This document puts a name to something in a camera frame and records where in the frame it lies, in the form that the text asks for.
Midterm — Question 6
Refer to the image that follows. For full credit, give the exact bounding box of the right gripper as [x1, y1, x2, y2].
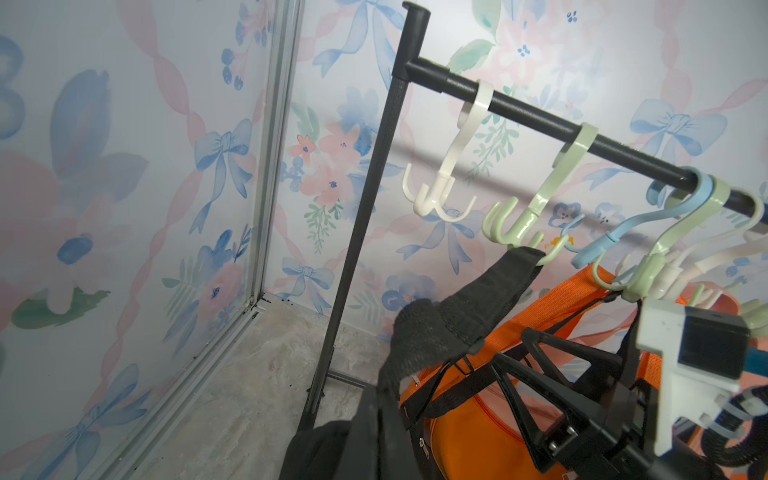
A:
[491, 328, 720, 479]

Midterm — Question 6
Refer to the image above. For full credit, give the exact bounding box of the black bag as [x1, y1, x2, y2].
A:
[278, 245, 643, 480]

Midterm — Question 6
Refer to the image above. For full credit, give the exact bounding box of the orange bag middle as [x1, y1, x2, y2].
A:
[401, 269, 661, 479]

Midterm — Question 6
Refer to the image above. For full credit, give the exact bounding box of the light green hook middle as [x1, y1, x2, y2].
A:
[590, 170, 731, 302]

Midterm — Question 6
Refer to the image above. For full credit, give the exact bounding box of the light green hook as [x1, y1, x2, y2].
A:
[482, 122, 598, 249]
[590, 170, 731, 302]

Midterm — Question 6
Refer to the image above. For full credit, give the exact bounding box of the white hook middle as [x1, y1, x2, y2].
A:
[650, 191, 768, 301]

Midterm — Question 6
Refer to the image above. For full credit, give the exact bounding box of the white hook with pink bag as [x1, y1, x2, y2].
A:
[688, 283, 767, 340]

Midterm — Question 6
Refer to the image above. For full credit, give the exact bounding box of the light blue hook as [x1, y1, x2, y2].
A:
[571, 167, 714, 269]

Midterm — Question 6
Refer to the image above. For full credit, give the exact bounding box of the light green hook left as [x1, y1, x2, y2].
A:
[482, 122, 598, 249]

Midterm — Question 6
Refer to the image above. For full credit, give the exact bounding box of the white hook far left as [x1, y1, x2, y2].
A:
[402, 80, 494, 223]

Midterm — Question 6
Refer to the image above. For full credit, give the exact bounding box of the black clothes rack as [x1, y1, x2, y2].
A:
[296, 1, 768, 433]

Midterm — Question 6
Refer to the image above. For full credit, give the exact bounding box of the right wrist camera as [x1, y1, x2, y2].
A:
[635, 300, 767, 456]

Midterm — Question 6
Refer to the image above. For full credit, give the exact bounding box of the black corrugated cable conduit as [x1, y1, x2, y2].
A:
[698, 383, 768, 469]

